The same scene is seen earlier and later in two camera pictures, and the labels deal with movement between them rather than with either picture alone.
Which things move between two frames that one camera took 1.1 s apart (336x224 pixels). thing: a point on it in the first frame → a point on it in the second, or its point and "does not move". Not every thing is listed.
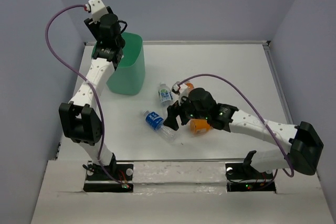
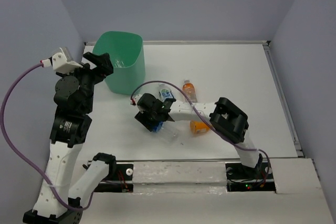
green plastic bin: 128,78 does not move
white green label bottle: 165,95 does not move
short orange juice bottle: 198,127 does not move
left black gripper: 94,28 → 102,70
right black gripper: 173,110 → 141,116
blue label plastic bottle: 156,121 does not move
